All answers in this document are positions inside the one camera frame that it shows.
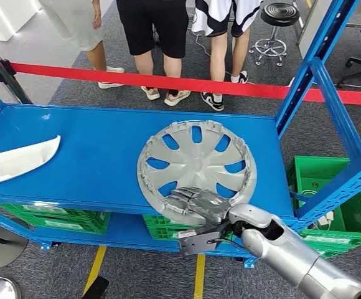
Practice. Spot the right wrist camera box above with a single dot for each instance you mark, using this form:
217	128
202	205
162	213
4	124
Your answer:
195	243

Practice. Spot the red barrier belt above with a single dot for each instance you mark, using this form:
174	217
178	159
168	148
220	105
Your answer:
168	80

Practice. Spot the person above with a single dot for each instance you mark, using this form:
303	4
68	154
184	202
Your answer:
217	49
149	24
81	24

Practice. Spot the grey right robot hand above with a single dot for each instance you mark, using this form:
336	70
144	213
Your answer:
202	204

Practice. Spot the blue metal shelf rack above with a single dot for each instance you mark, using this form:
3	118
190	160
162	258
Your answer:
75	165

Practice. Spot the thin black pole stand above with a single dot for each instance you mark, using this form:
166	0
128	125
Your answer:
3	251

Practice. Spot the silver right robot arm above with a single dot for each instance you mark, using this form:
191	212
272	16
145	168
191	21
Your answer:
277	247

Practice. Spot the dark left robot hand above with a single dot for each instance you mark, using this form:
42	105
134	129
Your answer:
96	289

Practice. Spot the black round stool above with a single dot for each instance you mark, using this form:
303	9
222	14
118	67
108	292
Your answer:
279	14

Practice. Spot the white panel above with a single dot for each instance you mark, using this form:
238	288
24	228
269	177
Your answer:
308	29

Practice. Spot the white plastic car trim part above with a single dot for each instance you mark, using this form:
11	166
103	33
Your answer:
15	163

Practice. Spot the grey plastic wheel hubcap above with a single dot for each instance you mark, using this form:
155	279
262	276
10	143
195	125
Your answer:
195	165

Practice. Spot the green plastic crate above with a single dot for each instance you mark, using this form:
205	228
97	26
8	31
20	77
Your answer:
59	218
162	229
348	214

